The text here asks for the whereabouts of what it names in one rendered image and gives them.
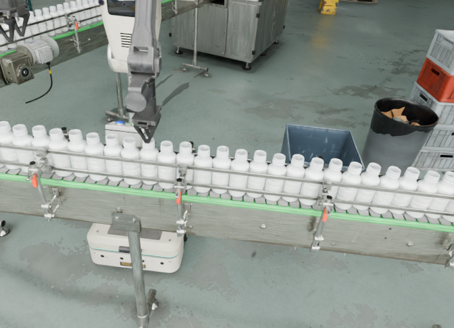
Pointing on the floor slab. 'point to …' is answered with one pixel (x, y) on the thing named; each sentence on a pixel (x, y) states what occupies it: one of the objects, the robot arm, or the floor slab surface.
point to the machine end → (235, 24)
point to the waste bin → (397, 134)
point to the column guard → (329, 0)
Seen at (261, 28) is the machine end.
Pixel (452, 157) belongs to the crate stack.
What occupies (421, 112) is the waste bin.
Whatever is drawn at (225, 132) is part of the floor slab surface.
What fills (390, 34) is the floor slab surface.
